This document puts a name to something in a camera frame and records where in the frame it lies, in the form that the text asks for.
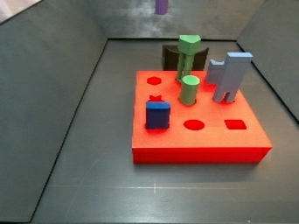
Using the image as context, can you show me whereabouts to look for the green cylinder peg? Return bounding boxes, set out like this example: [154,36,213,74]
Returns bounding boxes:
[180,75,200,106]

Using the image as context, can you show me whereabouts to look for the tall light blue block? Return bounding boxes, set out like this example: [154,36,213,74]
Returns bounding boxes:
[212,52,253,102]

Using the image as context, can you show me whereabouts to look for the purple rectangular block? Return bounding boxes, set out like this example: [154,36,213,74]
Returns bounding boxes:
[154,0,168,15]

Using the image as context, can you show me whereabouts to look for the dark blue rounded block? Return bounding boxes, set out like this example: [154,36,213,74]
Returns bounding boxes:
[145,101,171,130]

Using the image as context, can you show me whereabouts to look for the black curved block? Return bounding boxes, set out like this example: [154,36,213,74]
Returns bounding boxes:
[163,45,209,71]

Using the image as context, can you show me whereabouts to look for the green pentagon-top peg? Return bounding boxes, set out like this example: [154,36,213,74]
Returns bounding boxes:
[176,35,201,81]

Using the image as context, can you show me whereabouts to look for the red shape sorter board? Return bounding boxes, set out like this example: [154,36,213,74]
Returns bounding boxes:
[132,71,272,164]

